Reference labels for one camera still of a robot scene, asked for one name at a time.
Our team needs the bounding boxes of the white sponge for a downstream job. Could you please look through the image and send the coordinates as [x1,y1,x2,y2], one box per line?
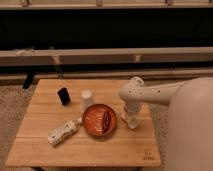
[121,113,140,130]

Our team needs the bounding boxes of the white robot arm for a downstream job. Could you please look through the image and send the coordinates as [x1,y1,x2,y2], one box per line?
[119,77,213,171]

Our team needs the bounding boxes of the dark food piece on plate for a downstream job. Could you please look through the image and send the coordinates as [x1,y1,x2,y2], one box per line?
[102,111,111,133]

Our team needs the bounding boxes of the orange round plate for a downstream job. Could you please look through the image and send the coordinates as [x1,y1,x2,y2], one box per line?
[82,104,117,137]

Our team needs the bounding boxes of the white paper cup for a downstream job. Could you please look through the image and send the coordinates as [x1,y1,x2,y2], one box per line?
[81,90,94,110]

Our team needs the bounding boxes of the white crumpled bottle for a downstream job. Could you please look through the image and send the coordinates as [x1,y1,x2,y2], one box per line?
[47,118,82,146]

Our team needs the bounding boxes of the black rectangular box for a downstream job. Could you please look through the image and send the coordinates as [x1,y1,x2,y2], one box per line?
[58,87,71,106]

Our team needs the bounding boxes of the wooden table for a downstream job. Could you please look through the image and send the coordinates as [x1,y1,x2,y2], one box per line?
[6,79,161,167]

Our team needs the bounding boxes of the long white bench rail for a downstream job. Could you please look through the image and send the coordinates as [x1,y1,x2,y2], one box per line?
[0,47,213,66]

